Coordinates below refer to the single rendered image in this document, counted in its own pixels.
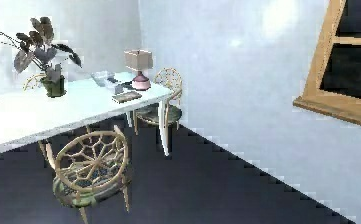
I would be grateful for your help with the house plant in green pot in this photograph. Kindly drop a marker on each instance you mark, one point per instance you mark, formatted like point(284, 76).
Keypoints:
point(51, 66)

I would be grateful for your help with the dark flat book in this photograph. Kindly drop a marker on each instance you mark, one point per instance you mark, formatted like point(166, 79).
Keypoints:
point(126, 97)

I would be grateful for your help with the wicker chair with round back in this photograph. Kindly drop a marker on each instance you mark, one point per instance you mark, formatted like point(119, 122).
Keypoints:
point(161, 113)
point(89, 163)

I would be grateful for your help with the table lamp with pink base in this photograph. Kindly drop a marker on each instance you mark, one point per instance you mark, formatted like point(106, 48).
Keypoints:
point(139, 66)

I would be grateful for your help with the white table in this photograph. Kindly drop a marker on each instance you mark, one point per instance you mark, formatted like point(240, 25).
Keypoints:
point(38, 113)

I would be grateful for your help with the wooden framed window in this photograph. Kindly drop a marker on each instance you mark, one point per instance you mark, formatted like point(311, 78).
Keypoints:
point(344, 63)

